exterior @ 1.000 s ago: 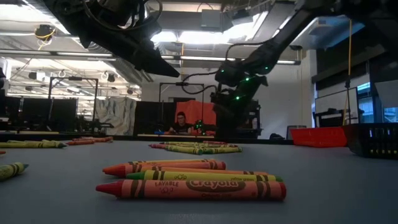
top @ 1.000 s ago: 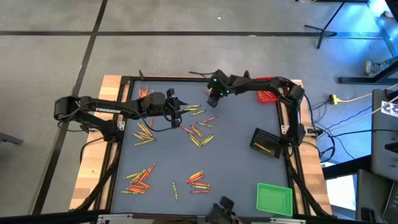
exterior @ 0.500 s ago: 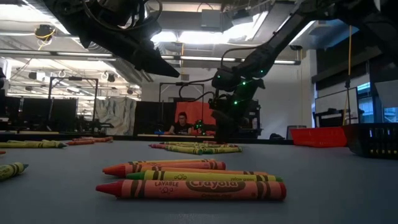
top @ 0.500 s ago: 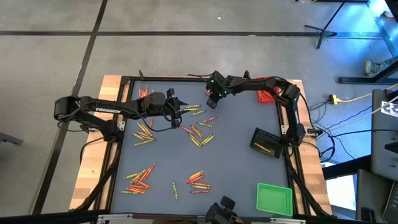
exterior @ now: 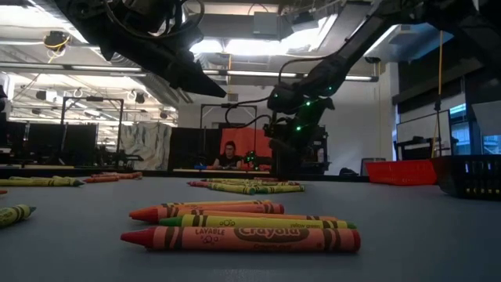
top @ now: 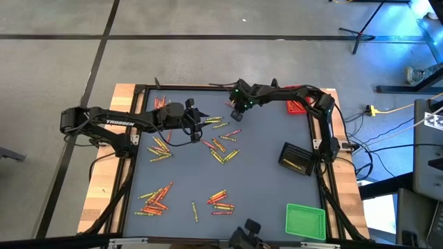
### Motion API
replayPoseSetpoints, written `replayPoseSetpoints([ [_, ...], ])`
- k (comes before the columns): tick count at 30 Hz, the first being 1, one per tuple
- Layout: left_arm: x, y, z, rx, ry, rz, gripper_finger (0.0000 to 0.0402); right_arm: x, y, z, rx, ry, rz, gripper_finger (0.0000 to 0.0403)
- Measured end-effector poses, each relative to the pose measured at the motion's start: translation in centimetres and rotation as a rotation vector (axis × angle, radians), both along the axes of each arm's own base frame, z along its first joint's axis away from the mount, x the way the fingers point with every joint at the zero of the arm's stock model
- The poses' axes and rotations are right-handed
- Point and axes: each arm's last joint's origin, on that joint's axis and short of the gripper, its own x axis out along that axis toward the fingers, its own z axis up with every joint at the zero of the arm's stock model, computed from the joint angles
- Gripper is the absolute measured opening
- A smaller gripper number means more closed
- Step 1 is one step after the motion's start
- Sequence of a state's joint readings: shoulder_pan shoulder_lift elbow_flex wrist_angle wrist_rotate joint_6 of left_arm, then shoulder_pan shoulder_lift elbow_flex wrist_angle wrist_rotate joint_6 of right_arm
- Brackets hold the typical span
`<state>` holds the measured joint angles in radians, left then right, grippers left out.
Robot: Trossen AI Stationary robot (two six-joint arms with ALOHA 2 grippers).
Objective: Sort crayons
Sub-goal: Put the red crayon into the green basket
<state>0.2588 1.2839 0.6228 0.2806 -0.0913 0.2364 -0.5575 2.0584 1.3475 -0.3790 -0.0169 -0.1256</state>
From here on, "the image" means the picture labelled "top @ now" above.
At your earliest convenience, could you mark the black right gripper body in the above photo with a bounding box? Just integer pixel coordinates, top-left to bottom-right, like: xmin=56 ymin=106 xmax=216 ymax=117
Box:
xmin=230 ymin=78 xmax=259 ymax=121

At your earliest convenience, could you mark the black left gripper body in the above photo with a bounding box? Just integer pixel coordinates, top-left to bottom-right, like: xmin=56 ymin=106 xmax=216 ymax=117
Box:
xmin=182 ymin=99 xmax=201 ymax=142

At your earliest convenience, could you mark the black plastic basket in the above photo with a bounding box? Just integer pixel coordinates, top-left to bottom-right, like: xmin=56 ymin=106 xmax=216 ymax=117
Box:
xmin=278 ymin=141 xmax=316 ymax=176

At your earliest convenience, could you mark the red plastic basket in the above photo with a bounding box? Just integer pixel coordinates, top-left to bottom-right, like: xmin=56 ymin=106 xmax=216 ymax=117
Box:
xmin=285 ymin=84 xmax=310 ymax=116

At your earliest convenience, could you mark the blue-grey table mat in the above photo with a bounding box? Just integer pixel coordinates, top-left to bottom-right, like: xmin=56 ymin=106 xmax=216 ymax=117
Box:
xmin=123 ymin=89 xmax=325 ymax=243

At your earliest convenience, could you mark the black tripod stand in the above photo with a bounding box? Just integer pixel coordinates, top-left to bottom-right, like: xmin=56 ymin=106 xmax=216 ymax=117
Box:
xmin=338 ymin=0 xmax=386 ymax=55

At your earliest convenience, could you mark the green plastic basket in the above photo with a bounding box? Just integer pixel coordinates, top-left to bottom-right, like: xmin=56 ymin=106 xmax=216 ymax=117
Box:
xmin=284 ymin=203 xmax=327 ymax=241

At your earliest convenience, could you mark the black desk base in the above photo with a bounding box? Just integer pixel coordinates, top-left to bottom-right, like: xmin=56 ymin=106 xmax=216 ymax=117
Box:
xmin=376 ymin=67 xmax=443 ymax=95

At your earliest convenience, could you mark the black desk beam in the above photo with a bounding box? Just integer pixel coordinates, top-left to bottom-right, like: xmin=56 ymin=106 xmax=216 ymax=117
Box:
xmin=359 ymin=172 xmax=415 ymax=201

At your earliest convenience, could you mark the person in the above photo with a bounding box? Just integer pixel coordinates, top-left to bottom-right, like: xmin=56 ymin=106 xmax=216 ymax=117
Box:
xmin=406 ymin=10 xmax=443 ymax=86

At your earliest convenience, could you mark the grey floor object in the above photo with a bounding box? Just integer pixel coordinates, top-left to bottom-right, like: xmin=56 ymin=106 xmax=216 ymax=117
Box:
xmin=0 ymin=146 xmax=26 ymax=163

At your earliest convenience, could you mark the black crossbar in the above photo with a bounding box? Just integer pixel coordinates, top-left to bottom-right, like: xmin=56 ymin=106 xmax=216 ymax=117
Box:
xmin=0 ymin=232 xmax=443 ymax=249

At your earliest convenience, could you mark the black-white marker tag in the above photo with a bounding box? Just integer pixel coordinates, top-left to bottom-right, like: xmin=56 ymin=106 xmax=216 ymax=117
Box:
xmin=424 ymin=111 xmax=443 ymax=132

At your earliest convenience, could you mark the grey cabinet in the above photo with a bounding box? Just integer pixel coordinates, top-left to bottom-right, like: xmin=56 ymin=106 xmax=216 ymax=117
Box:
xmin=413 ymin=98 xmax=443 ymax=202

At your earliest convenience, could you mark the dark cabinet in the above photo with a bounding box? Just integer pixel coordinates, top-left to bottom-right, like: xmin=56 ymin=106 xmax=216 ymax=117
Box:
xmin=395 ymin=187 xmax=443 ymax=249

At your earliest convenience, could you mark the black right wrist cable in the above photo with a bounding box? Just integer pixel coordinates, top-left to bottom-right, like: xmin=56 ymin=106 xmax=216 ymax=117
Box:
xmin=208 ymin=81 xmax=240 ymax=88

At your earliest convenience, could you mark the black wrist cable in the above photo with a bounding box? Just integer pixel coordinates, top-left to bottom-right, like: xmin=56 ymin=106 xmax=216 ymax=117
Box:
xmin=208 ymin=81 xmax=240 ymax=88
xmin=151 ymin=122 xmax=204 ymax=148

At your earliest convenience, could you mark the black aluminium table frame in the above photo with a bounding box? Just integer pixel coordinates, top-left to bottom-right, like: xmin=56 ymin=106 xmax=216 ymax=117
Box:
xmin=78 ymin=77 xmax=371 ymax=249

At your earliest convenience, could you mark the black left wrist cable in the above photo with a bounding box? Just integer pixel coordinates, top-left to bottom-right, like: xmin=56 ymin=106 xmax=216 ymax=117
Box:
xmin=151 ymin=122 xmax=204 ymax=148

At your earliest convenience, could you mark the black floor cable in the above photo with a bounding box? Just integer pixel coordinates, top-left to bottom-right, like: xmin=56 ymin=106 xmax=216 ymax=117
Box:
xmin=365 ymin=142 xmax=443 ymax=155
xmin=343 ymin=111 xmax=368 ymax=124
xmin=361 ymin=117 xmax=415 ymax=145

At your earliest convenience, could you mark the black leader arm handle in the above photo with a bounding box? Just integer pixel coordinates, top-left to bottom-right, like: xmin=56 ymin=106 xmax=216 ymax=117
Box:
xmin=228 ymin=218 xmax=263 ymax=249

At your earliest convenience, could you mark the silver metal bracket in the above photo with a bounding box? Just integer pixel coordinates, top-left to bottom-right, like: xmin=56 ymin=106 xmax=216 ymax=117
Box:
xmin=108 ymin=237 xmax=149 ymax=247
xmin=300 ymin=241 xmax=342 ymax=249

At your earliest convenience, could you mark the yellow extension cable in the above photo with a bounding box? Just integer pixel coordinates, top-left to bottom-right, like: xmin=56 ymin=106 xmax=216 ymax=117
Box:
xmin=375 ymin=92 xmax=443 ymax=115

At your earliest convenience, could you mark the white rope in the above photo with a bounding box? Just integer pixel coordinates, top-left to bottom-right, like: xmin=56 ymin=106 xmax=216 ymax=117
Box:
xmin=416 ymin=106 xmax=443 ymax=128

